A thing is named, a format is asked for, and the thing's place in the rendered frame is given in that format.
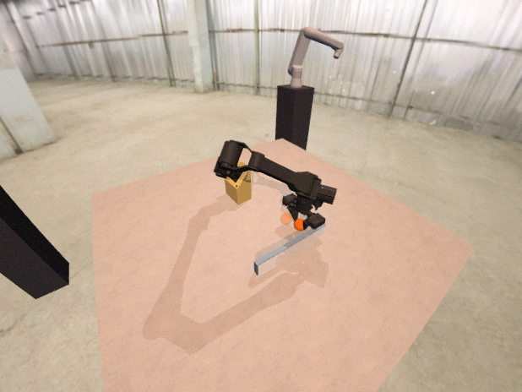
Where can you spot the clear l-shaped low wall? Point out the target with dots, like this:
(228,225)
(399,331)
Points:
(291,250)

